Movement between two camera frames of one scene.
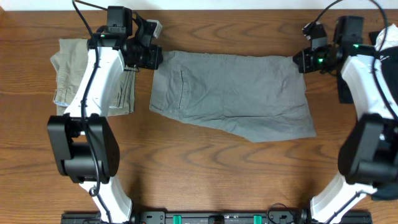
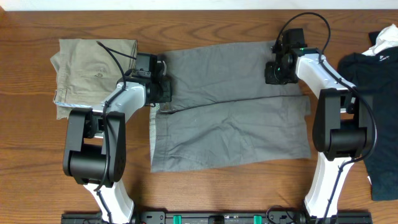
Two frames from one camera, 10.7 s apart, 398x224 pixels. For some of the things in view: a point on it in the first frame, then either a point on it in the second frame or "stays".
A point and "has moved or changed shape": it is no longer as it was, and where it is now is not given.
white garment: (390, 38) stays
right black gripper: (305, 65) -> (270, 79)
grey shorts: (262, 98) has moved or changed shape
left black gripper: (153, 60) -> (166, 97)
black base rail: (215, 217) stays
